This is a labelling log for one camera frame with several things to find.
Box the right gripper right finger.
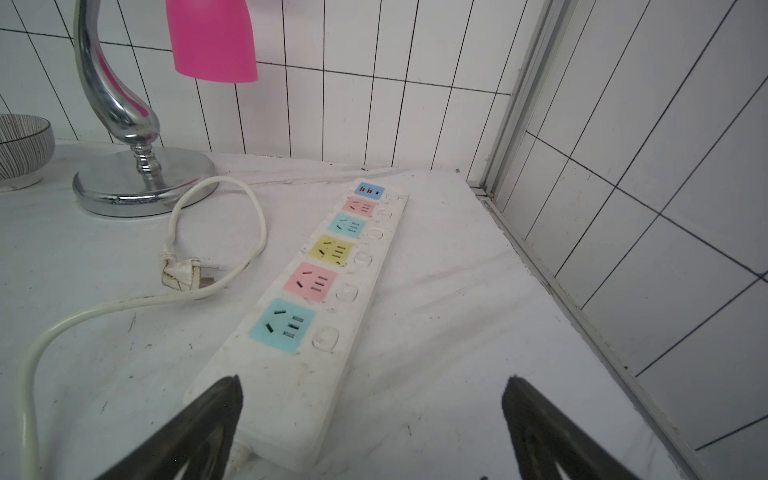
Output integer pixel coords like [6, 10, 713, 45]
[501, 376, 636, 479]

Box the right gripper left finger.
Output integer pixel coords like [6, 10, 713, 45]
[100, 376, 243, 479]

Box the white multicolour power strip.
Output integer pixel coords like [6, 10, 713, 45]
[184, 178, 409, 474]

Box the chrome wine glass rack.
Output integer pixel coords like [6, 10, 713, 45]
[72, 0, 217, 218]

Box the small clear glass bowl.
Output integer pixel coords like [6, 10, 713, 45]
[1, 113, 55, 192]

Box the pink wine glass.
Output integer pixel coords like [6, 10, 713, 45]
[165, 0, 258, 84]

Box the white cord of multicolour strip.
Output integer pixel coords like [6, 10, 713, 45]
[17, 175, 269, 480]

